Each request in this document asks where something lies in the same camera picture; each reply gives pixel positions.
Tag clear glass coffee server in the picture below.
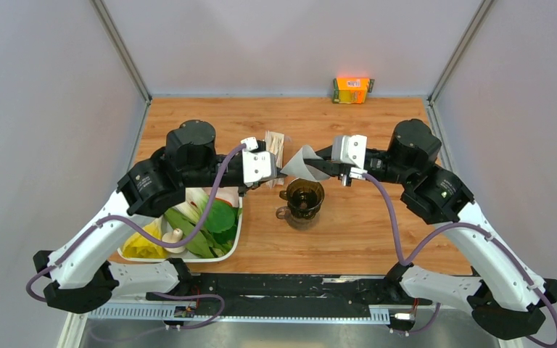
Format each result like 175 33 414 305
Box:
275 206 321 231

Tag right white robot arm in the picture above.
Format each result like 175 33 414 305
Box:
302 119 557 347

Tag pack of paper filters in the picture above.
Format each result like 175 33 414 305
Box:
265 130 285 189

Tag yellow napa cabbage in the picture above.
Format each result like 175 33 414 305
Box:
120 218 168 259

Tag white mushroom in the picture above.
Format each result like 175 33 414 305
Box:
162 228 186 254

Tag dark green leaf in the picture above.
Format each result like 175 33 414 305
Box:
164 209 215 259

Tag green bok choy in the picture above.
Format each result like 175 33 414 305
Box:
186 188 239 233

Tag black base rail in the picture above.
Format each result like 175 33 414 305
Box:
169 273 415 319

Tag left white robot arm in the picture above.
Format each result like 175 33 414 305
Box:
33 120 279 314

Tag white rectangular tray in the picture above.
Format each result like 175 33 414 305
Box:
117 195 242 263

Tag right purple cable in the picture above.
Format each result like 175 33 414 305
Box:
362 172 557 348

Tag dark brown coffee dripper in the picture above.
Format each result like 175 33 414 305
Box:
276 178 325 221

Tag orange green carton box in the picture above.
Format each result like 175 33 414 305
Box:
331 78 375 104

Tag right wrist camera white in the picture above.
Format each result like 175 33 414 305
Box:
331 135 368 186

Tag white paper coffee filter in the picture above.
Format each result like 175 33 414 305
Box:
280 145 331 182

